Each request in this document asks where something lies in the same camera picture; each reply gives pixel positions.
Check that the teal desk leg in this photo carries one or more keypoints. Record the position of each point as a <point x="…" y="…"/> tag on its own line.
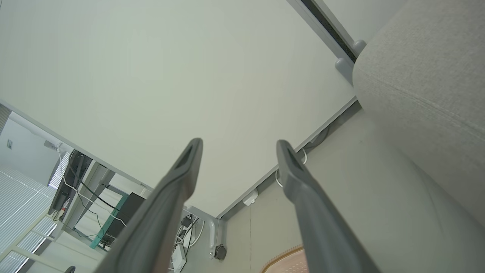
<point x="108" y="223"/>

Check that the white window blinds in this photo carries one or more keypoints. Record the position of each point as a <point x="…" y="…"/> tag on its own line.
<point x="19" y="204"/>

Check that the grey partition foot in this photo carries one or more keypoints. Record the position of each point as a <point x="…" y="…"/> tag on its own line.
<point x="346" y="62"/>

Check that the white partition panel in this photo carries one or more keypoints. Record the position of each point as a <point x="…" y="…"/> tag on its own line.
<point x="170" y="76"/>

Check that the black caster wheel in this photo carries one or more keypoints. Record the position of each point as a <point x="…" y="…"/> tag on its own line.
<point x="220" y="252"/>

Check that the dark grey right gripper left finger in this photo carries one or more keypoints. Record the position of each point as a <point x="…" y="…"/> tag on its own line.
<point x="159" y="212"/>

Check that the black computer tower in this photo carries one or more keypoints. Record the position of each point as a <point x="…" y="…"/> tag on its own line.
<point x="125" y="216"/>

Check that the black monitor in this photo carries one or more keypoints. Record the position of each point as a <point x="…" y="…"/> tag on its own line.
<point x="70" y="182"/>

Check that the white power strip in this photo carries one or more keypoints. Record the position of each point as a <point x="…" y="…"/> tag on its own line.
<point x="178" y="258"/>

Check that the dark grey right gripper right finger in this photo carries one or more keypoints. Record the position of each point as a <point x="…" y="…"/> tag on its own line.
<point x="314" y="220"/>

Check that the white laundry basket brown rim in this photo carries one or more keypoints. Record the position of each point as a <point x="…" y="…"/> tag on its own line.
<point x="288" y="262"/>

